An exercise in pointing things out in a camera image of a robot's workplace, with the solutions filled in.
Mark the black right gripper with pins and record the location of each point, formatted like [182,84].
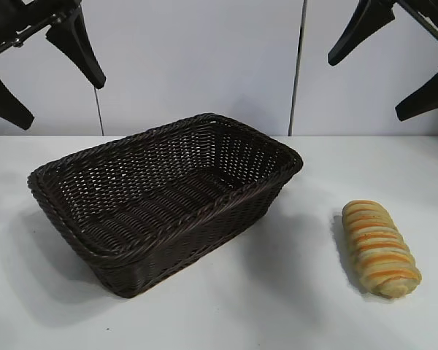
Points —
[434,14]

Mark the long striped bread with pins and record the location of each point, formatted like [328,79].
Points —
[379,248]

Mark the dark brown woven basket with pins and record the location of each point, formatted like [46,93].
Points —
[160,204]

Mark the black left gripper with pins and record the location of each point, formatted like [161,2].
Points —
[11,18]

